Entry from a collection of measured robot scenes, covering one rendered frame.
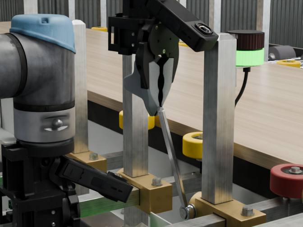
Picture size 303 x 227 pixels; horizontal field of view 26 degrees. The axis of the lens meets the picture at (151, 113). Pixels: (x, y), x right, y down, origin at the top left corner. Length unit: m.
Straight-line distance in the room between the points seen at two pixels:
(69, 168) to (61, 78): 0.12
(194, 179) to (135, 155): 0.13
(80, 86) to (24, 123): 0.64
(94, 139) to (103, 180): 1.00
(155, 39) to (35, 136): 0.27
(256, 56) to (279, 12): 7.09
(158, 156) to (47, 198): 0.78
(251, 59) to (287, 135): 0.36
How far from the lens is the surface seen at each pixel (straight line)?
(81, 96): 1.43
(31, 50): 0.76
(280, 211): 1.08
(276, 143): 1.27
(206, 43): 0.93
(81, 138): 1.45
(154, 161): 1.58
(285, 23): 8.13
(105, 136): 1.79
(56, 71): 0.77
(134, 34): 0.98
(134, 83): 1.00
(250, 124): 1.41
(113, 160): 1.46
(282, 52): 3.06
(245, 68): 1.03
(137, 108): 1.21
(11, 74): 0.74
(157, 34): 0.97
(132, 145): 1.22
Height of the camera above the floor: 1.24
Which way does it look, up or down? 13 degrees down
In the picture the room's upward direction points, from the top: straight up
